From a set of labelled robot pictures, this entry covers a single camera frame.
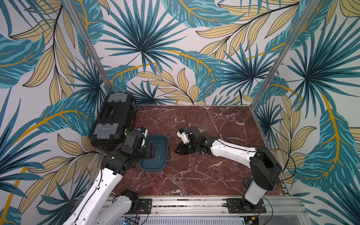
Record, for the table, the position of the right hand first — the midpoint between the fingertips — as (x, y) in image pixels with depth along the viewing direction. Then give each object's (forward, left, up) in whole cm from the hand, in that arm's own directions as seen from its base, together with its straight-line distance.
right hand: (173, 151), depth 82 cm
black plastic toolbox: (+25, +37, +6) cm, 45 cm away
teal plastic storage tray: (-1, +9, -12) cm, 15 cm away
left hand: (-3, +13, +9) cm, 16 cm away
